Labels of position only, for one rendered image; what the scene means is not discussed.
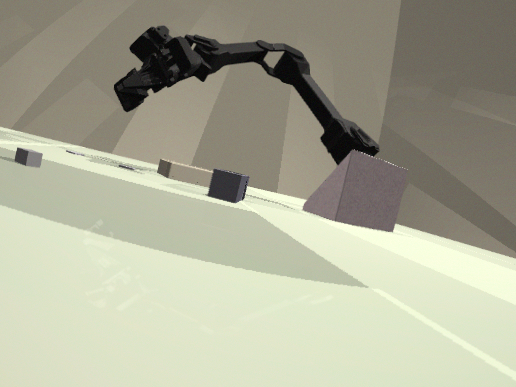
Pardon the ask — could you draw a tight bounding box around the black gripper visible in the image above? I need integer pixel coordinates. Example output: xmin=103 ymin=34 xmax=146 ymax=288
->
xmin=114 ymin=36 xmax=197 ymax=112

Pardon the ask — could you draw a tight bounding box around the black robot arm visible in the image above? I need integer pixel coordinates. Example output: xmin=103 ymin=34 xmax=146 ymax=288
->
xmin=129 ymin=25 xmax=379 ymax=165

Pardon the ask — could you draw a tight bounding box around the beige square tray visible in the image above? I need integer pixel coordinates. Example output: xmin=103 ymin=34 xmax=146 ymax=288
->
xmin=157 ymin=159 xmax=213 ymax=188

